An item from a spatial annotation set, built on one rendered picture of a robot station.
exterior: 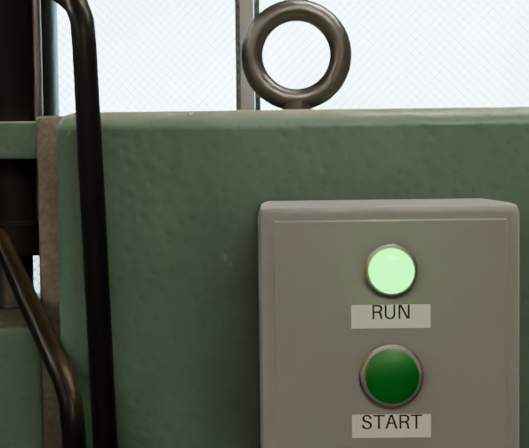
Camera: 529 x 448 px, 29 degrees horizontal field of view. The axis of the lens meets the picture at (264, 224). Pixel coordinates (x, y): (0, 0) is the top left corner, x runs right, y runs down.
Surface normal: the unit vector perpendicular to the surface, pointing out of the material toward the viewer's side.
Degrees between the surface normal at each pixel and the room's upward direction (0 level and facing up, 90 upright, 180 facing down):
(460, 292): 90
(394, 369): 87
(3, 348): 90
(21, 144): 90
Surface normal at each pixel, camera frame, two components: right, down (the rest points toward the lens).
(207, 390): 0.00, 0.05
